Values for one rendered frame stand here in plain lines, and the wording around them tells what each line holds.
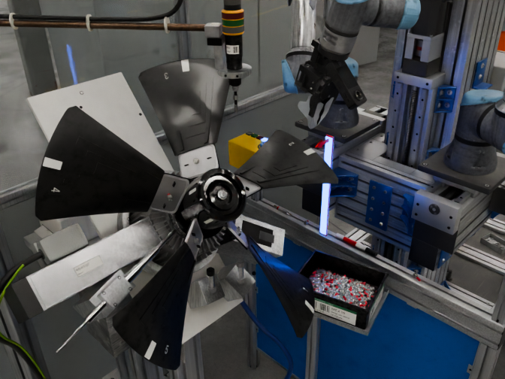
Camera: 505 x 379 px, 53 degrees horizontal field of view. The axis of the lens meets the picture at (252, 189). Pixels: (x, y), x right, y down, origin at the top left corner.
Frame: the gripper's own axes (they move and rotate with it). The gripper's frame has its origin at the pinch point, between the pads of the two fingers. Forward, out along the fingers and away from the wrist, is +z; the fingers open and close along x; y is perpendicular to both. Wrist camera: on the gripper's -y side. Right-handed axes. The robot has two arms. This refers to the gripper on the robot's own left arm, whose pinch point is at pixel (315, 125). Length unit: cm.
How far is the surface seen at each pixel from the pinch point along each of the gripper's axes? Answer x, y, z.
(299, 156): 1.5, 0.3, 9.3
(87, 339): 37, 41, 118
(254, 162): 12.5, 5.4, 10.9
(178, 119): 27.3, 18.7, 1.8
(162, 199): 40.5, 5.4, 9.6
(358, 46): -381, 203, 158
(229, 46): 24.4, 10.3, -20.5
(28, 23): 49, 45, -12
